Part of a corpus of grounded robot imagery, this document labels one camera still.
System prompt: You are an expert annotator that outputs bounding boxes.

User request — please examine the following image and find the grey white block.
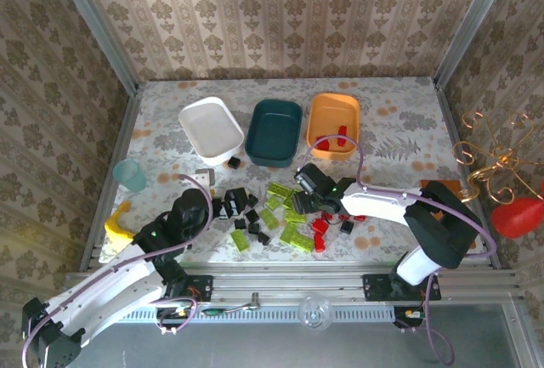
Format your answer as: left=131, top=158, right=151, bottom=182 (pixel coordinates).
left=193, top=167, right=216, bottom=187

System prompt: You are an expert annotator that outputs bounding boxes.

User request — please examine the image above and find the white plastic container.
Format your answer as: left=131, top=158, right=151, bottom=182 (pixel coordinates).
left=178, top=96, right=246, bottom=166

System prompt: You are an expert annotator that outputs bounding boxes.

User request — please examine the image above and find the teal plastic container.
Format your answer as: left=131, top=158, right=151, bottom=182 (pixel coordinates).
left=244, top=99, right=303, bottom=168

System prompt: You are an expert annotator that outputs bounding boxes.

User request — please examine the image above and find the yellow toy banana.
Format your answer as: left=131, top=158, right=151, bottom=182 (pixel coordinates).
left=104, top=201, right=139, bottom=254

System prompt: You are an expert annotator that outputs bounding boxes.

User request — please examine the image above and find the light blue plastic cup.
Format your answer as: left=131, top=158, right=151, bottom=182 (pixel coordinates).
left=112, top=158, right=148, bottom=193

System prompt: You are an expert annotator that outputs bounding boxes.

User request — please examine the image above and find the aluminium mounting beam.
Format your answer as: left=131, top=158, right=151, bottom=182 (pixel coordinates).
left=63, top=262, right=523, bottom=303

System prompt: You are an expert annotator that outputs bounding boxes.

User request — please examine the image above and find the orange plastic container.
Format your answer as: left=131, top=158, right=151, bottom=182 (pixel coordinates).
left=305, top=93, right=362, bottom=161

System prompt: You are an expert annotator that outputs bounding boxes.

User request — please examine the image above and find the clear glass dome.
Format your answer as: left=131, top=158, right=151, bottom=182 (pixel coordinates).
left=297, top=293, right=333, bottom=332

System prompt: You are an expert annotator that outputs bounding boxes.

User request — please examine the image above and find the brown wooden board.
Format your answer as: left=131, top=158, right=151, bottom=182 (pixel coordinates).
left=420, top=179, right=465, bottom=206

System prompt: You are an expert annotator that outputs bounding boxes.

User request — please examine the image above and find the red heart shaped object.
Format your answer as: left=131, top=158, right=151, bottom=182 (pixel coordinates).
left=490, top=182, right=544, bottom=240

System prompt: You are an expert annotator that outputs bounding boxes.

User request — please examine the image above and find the purple left arm camera cable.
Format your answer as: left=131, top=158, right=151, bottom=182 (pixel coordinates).
left=20, top=173, right=213, bottom=367

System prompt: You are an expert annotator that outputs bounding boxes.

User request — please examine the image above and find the thin purple power cable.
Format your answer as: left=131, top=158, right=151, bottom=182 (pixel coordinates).
left=156, top=297, right=199, bottom=337
left=399, top=274, right=456, bottom=367

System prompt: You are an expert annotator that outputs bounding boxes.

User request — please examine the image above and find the grey slotted cable duct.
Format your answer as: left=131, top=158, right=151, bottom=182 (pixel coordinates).
left=118, top=304, right=396, bottom=323

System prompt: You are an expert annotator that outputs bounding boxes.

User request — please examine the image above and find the aluminium table side rail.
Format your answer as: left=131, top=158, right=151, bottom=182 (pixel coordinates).
left=79, top=87, right=144, bottom=271
left=432, top=76, right=503, bottom=270

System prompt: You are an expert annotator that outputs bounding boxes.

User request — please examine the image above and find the gold wire ornament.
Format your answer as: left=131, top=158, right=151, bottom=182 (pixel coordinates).
left=451, top=110, right=544, bottom=207

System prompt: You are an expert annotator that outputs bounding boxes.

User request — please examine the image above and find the aluminium frame post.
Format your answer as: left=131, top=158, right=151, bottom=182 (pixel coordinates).
left=48, top=0, right=140, bottom=96
left=432, top=0, right=520, bottom=88

